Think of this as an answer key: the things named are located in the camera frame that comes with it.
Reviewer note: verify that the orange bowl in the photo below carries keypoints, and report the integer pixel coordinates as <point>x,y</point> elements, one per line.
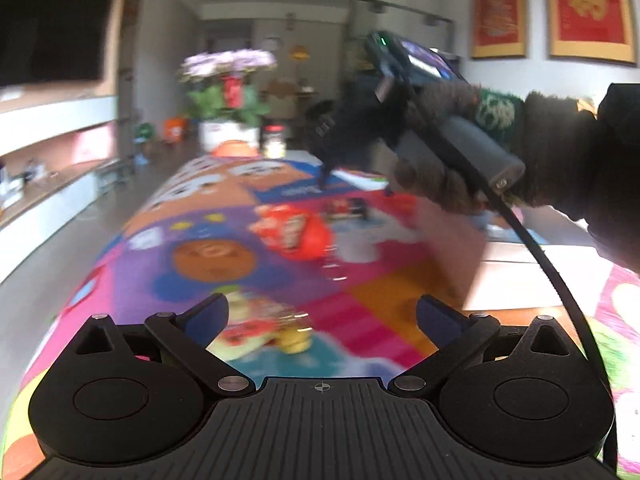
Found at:
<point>234,149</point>

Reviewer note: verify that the pink cardboard box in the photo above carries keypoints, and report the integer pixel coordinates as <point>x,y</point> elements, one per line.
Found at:
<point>510,270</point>

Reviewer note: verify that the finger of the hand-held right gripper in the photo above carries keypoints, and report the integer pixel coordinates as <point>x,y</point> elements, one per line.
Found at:
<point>390,187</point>
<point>325,175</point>

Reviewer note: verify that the orange box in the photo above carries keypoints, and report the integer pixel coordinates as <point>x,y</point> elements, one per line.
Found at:
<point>175,131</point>

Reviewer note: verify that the white flower pot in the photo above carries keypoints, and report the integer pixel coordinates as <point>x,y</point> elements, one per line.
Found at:
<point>225,135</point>

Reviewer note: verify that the yellow hanging ornament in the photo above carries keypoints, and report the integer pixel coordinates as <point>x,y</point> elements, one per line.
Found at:
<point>299,52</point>

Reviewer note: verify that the purple orchid plant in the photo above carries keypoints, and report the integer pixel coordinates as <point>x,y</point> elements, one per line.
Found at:
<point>225,75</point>

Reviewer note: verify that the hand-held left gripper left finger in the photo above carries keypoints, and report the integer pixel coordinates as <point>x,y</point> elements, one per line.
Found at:
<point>205,317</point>

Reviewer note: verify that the white television cabinet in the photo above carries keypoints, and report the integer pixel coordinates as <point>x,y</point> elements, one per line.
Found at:
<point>50,125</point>

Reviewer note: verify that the person's right forearm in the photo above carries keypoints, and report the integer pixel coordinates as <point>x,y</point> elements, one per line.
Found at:
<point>575,160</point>

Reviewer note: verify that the watermelon ball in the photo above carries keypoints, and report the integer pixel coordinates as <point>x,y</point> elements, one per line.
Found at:
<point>146,134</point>

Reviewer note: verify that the wooden stool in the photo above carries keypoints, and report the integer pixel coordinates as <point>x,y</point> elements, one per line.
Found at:
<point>114,170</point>

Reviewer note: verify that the clear jar with red lid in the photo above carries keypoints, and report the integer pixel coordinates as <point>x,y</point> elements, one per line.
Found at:
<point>273,142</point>

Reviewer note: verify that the black television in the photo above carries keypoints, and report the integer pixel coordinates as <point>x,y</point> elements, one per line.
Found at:
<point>50,20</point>

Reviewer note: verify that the person's right hand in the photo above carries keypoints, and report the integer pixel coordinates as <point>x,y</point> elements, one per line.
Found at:
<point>440,99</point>

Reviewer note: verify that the red costume toy figure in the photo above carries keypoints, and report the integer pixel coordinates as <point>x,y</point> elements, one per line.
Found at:
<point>295,232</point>

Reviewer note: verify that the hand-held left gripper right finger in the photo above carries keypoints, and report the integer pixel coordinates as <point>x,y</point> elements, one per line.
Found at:
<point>442,320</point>

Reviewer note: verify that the colourful cartoon play mat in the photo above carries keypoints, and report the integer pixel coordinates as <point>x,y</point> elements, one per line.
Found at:
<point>150,270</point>

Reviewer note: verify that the red framed picture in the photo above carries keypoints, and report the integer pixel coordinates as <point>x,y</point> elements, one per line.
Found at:
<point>499,5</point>
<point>590,5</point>

